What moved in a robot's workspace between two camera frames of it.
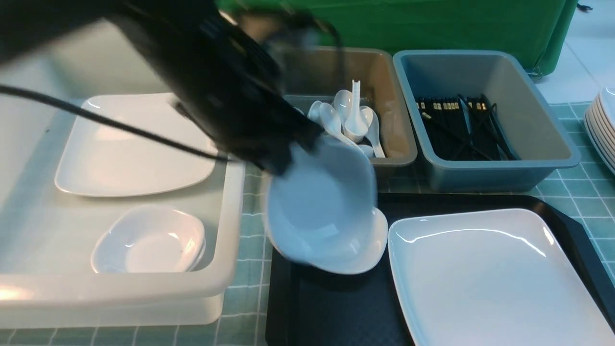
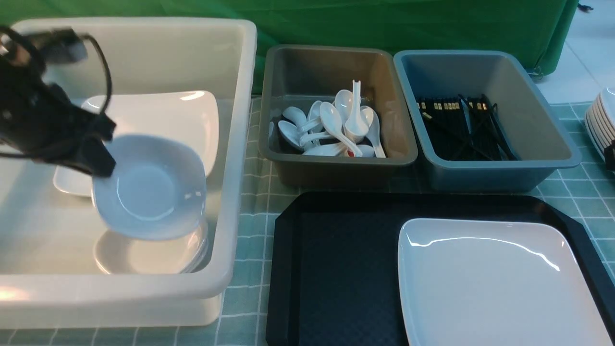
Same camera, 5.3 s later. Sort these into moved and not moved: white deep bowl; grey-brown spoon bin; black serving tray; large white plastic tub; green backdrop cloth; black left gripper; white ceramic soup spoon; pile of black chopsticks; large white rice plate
Moved: large white rice plate; black left gripper; white deep bowl
Not moved: black serving tray; large white plastic tub; pile of black chopsticks; white ceramic soup spoon; green backdrop cloth; grey-brown spoon bin
